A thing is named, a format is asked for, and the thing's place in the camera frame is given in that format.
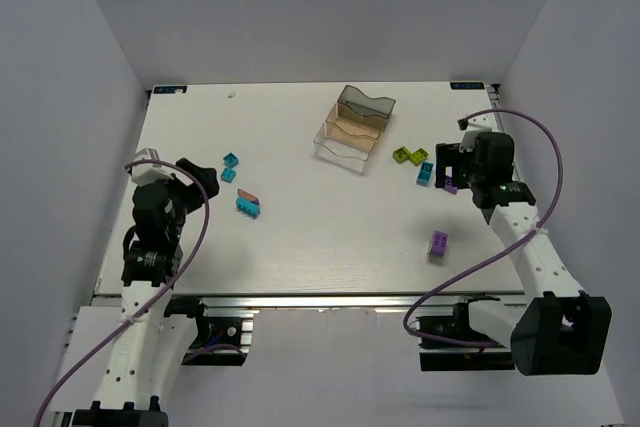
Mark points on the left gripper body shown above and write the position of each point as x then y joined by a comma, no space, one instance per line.
186,189

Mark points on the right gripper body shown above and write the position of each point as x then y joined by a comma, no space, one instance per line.
454,165

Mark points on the purple sloped lego brick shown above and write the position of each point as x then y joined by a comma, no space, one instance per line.
449,186

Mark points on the green lego brick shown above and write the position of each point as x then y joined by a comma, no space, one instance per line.
418,156
401,155

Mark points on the teal long lego brick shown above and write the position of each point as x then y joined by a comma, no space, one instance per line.
247,207

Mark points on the purple long lego brick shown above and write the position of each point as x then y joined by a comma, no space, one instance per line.
438,244

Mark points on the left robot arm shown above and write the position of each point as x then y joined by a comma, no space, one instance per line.
155,328

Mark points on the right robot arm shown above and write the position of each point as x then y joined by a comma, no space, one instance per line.
562,330

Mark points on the teal lego brick right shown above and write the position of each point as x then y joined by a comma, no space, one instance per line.
425,173

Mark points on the teal lego brick lower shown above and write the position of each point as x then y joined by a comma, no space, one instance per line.
228,175

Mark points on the teal lego brick top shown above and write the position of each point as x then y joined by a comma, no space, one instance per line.
230,160

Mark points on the blue label right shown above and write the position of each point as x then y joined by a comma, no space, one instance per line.
466,85

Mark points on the blue label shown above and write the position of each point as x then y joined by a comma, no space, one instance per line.
466,85
169,90

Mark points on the blue label left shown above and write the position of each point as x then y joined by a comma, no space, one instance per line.
169,90

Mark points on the clear plastic bin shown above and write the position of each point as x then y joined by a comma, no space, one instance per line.
349,151

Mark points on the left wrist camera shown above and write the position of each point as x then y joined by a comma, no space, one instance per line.
150,172

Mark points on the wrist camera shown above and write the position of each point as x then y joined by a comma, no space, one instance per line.
471,128
150,172

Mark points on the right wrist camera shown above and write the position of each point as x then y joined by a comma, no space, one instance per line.
471,128

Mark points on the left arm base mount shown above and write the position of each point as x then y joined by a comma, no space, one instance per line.
217,341

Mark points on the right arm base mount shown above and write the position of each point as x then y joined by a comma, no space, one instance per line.
452,346

